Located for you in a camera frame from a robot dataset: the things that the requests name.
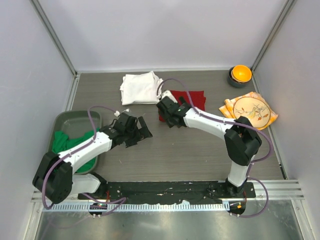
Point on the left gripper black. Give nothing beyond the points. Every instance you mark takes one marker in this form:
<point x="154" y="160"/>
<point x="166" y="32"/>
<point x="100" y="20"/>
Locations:
<point x="145" y="132"/>

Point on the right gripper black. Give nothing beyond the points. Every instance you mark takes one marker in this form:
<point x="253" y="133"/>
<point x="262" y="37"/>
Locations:
<point x="169" y="124"/>

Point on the red t-shirt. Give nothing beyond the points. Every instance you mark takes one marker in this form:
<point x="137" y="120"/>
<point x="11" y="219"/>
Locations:
<point x="196" y="97"/>

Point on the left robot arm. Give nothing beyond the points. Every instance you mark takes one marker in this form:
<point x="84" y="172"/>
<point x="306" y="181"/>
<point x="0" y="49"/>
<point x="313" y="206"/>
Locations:
<point x="56" y="176"/>

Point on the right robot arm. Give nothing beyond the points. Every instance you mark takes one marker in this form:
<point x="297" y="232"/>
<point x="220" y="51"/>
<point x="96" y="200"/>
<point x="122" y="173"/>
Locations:
<point x="241" y="141"/>

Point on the folded white t-shirt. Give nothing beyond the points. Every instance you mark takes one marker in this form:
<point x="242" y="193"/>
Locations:
<point x="140" y="89"/>

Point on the orange checkered cloth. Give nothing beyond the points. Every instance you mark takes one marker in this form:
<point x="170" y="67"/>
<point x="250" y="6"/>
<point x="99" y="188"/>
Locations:
<point x="227" y="108"/>

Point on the grey plastic tray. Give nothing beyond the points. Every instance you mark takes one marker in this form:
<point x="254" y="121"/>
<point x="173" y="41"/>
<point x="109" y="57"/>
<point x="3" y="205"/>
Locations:
<point x="75" y="124"/>

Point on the orange bowl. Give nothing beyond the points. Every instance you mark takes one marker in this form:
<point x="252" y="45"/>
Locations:
<point x="241" y="73"/>

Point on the green t-shirt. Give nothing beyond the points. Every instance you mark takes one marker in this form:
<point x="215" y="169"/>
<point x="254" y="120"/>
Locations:
<point x="62" y="142"/>

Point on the embroidered round plate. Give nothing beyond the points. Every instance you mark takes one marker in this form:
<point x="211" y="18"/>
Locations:
<point x="255" y="110"/>

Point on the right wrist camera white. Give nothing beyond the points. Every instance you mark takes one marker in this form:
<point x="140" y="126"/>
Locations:
<point x="167" y="93"/>

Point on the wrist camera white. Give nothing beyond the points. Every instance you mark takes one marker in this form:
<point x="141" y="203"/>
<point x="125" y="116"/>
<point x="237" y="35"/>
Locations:
<point x="167" y="93"/>
<point x="118" y="113"/>

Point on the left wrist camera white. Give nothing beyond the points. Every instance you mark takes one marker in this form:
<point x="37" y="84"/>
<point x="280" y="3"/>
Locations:
<point x="118" y="113"/>

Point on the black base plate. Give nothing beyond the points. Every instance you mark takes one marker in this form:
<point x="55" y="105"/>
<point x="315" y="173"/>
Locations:
<point x="174" y="192"/>

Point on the white slotted cable duct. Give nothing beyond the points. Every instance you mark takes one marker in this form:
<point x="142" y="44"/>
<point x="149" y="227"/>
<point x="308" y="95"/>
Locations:
<point x="124" y="208"/>

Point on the aluminium rail frame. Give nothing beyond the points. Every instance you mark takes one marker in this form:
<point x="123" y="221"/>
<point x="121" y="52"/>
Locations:
<point x="287" y="189"/>

